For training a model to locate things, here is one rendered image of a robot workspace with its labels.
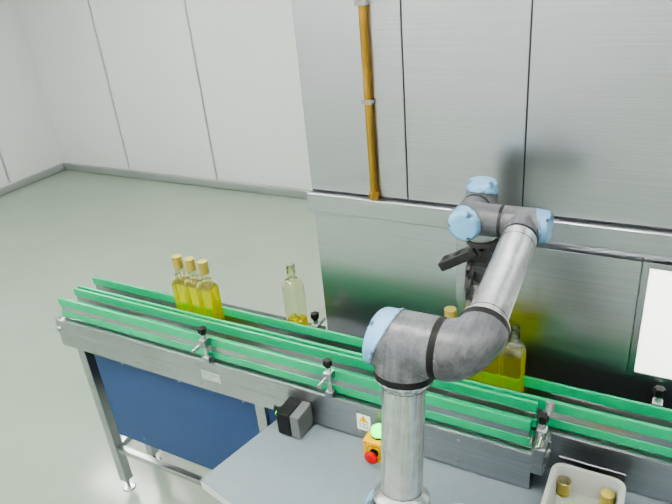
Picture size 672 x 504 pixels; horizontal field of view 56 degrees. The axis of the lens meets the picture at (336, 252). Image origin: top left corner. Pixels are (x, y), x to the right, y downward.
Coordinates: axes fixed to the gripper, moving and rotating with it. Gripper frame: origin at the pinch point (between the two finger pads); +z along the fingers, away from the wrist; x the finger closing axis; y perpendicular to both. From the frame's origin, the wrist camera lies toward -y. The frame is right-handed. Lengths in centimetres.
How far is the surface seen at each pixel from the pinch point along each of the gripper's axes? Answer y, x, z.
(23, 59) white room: -575, 295, -5
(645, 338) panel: 41.6, 12.3, 8.1
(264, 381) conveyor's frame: -61, -16, 32
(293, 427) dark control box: -46, -24, 39
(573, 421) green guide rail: 28.4, -4.0, 26.8
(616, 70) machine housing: 27, 15, -58
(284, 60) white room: -257, 309, -3
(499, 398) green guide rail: 9.8, -6.5, 23.3
